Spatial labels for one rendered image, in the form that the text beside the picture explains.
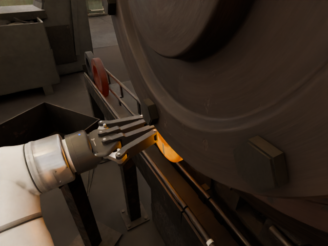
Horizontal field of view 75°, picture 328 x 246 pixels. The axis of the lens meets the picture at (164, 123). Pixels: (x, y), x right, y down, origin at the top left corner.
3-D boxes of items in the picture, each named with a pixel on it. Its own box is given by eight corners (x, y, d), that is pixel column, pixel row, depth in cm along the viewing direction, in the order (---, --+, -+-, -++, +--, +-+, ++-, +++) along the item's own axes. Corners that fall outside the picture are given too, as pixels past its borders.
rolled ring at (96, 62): (97, 63, 93) (104, 61, 94) (88, 55, 107) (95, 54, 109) (104, 101, 102) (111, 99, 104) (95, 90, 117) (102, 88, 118)
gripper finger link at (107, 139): (99, 137, 39) (101, 142, 38) (154, 119, 43) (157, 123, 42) (104, 153, 41) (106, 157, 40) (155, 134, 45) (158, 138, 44)
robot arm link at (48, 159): (47, 204, 36) (83, 188, 38) (24, 166, 30) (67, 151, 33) (43, 168, 42) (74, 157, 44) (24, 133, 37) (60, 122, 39)
